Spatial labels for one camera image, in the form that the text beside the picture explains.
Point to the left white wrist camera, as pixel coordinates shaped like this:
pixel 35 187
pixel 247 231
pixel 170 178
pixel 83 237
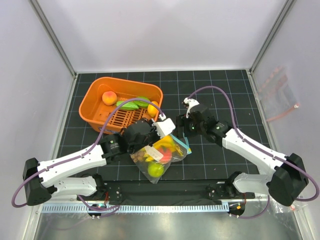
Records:
pixel 165 127

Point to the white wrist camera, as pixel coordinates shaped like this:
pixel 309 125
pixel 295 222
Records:
pixel 165 127
pixel 189 103

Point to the slotted cable duct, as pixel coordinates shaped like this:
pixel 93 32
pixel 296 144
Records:
pixel 50 208

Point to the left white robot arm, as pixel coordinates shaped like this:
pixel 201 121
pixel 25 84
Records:
pixel 39 177

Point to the brown longan bunch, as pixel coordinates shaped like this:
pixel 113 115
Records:
pixel 138 156

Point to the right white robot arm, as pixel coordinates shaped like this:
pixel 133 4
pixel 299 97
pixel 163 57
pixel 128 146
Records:
pixel 281 176

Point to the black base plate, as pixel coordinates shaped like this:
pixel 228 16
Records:
pixel 167 193

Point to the clear zip top bag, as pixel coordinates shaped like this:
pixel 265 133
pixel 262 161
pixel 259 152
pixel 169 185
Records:
pixel 184 144

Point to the green pear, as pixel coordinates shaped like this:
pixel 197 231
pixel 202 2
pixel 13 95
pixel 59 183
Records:
pixel 155 169

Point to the peach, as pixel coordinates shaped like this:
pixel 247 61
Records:
pixel 109 98
pixel 167 155

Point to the yellow orange mango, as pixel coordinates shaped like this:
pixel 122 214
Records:
pixel 152 110

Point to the yellow banana bunch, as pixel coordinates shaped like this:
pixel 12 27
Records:
pixel 153 155

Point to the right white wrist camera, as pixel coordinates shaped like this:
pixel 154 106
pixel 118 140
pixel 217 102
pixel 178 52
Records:
pixel 189 103

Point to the green starfruit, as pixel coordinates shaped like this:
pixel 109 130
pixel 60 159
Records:
pixel 143 102

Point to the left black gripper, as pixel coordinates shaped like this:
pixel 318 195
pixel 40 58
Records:
pixel 154 129

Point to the black grid mat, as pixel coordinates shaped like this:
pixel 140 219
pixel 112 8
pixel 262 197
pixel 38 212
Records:
pixel 207 160

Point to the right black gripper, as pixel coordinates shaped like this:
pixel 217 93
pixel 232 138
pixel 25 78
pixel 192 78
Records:
pixel 181 121

